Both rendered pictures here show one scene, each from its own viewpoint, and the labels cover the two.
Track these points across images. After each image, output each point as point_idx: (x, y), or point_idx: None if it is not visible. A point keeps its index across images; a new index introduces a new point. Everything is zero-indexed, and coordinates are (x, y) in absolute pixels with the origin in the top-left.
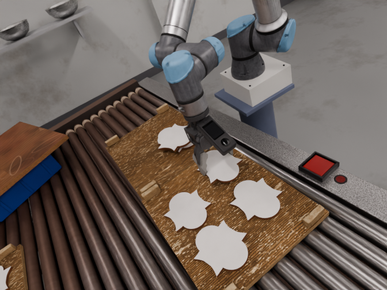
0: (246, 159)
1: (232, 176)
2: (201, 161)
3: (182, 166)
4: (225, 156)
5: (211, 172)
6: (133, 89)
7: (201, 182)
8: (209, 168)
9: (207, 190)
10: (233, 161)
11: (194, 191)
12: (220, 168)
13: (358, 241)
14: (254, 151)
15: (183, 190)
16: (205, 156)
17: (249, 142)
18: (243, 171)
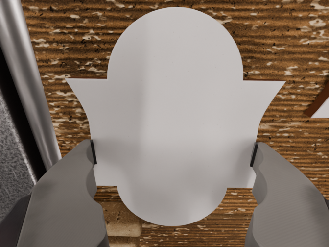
0: (58, 89)
1: (178, 26)
2: (323, 219)
3: (242, 228)
4: (121, 153)
5: (231, 130)
6: None
7: (257, 135)
8: (221, 156)
9: (281, 86)
10: (111, 99)
11: (327, 115)
12: (186, 118)
13: None
14: (18, 112)
15: (325, 153)
16: (283, 233)
17: (10, 154)
18: (107, 44)
